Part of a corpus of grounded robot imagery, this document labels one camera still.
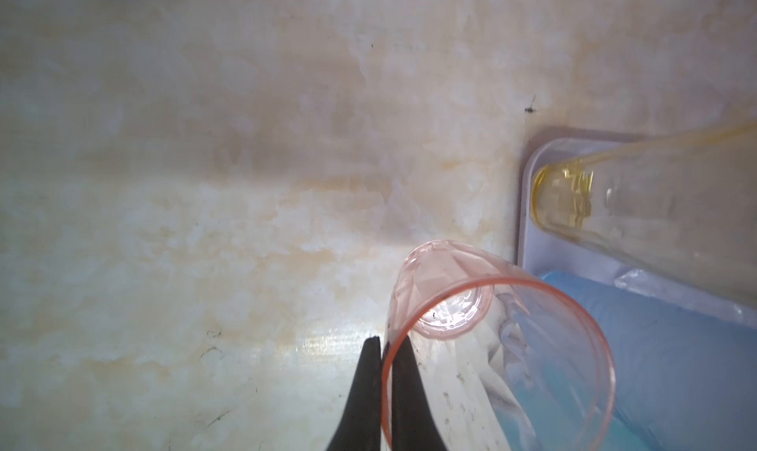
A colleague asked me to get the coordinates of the yellow tall glass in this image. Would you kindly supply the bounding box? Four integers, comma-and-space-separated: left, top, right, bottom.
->
530, 122, 756, 307

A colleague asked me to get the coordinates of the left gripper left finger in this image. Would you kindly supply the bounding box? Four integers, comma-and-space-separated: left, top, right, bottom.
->
326, 337, 382, 451

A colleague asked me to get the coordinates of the lilac plastic tray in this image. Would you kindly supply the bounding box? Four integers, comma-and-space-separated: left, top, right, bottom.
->
516, 138, 756, 329

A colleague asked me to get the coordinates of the blue tall glass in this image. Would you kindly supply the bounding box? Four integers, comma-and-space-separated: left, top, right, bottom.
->
502, 270, 757, 451

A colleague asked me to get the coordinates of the pink small glass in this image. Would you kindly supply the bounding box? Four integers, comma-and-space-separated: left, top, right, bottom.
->
382, 240, 610, 450

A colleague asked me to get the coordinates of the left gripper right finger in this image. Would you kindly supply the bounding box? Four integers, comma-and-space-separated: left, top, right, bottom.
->
390, 337, 447, 451

